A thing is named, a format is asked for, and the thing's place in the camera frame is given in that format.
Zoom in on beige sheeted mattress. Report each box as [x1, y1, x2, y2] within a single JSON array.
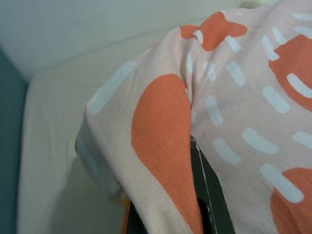
[[17, 12, 220, 234]]

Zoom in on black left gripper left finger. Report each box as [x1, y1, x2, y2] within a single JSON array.
[[125, 202, 149, 234]]

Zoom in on pink pillow orange spots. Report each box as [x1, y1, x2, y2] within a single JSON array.
[[74, 0, 312, 234]]

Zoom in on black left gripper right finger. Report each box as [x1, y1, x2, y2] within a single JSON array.
[[190, 135, 234, 234]]

